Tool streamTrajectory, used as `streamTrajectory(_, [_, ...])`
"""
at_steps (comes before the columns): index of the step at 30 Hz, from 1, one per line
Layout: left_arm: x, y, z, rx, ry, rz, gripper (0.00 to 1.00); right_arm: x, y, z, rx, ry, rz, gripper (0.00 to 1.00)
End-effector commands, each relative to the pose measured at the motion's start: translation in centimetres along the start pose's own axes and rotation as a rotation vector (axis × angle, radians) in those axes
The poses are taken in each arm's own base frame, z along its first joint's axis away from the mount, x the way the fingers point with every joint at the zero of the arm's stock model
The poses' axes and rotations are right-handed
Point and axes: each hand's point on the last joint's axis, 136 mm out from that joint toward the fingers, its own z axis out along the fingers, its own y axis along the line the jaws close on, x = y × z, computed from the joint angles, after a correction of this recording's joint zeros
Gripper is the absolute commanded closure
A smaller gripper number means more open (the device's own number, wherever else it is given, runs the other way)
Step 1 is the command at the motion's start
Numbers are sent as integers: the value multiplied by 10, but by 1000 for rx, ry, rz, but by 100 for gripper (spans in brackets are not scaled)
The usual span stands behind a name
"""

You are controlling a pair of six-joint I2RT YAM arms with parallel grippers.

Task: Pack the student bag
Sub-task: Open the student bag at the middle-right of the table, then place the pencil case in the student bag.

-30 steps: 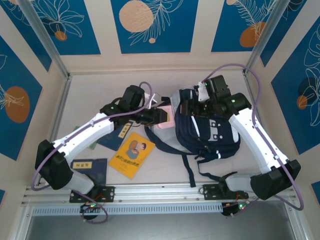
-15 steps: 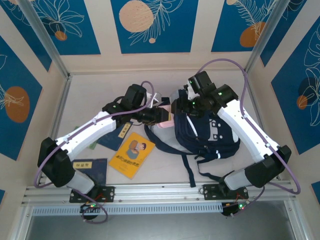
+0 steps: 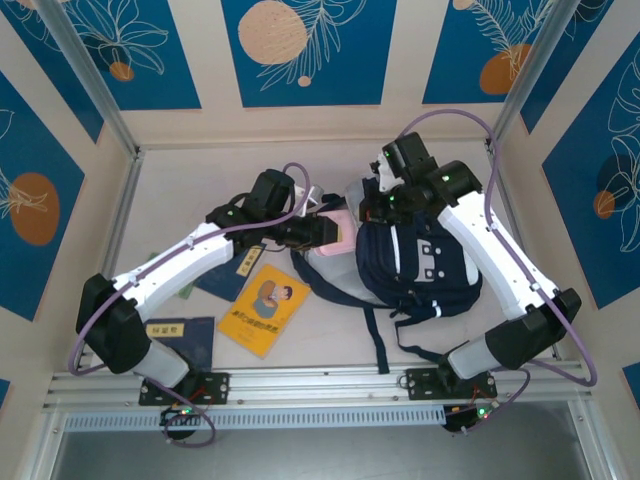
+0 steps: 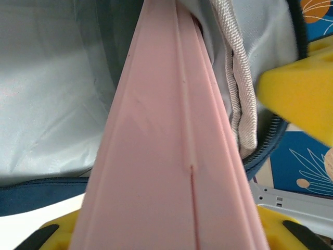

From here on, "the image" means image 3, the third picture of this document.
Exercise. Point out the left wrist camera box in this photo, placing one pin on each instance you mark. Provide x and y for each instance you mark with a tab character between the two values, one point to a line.
312	194

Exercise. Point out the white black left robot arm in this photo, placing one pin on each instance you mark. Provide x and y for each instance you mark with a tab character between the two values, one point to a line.
175	260

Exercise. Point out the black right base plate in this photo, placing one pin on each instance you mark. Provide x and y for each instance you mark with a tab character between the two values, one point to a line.
420	384

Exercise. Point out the navy blue student backpack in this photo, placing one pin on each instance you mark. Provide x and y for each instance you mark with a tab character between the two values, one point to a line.
425	280

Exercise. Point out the black controller board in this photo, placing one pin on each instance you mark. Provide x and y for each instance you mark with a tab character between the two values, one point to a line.
180	415
470	419

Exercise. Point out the yellow illustrated book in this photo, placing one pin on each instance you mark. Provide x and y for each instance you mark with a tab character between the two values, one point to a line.
260	320

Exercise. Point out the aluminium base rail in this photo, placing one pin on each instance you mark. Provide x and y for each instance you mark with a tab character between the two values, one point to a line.
320	382

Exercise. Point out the large navy yellow-label book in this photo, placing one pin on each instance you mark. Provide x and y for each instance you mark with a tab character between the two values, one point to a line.
195	335

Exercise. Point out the pink pencil case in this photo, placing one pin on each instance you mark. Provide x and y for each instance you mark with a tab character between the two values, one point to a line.
330	250

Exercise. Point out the aluminium corner post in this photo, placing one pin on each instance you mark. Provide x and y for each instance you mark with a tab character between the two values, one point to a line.
95	85
525	75

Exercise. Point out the small navy yellow-label book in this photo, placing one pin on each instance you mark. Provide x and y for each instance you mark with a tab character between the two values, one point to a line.
230	280

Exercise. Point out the clear green plastic folder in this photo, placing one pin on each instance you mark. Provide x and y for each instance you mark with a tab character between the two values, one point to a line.
184	293

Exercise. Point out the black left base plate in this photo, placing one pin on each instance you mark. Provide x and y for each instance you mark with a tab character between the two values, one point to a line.
215	387

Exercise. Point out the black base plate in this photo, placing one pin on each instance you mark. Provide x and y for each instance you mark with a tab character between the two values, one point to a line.
215	387
420	384

